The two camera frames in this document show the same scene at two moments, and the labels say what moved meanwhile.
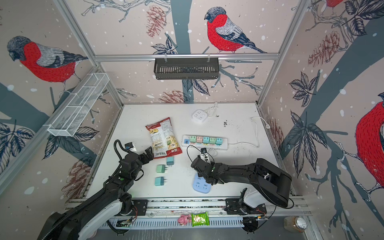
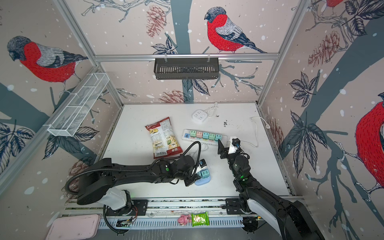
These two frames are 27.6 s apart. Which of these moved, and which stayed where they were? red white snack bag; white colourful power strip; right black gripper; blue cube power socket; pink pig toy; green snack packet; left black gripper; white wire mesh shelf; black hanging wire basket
Moved: blue cube power socket; right black gripper; left black gripper; white colourful power strip
Stayed: white wire mesh shelf; green snack packet; red white snack bag; pink pig toy; black hanging wire basket
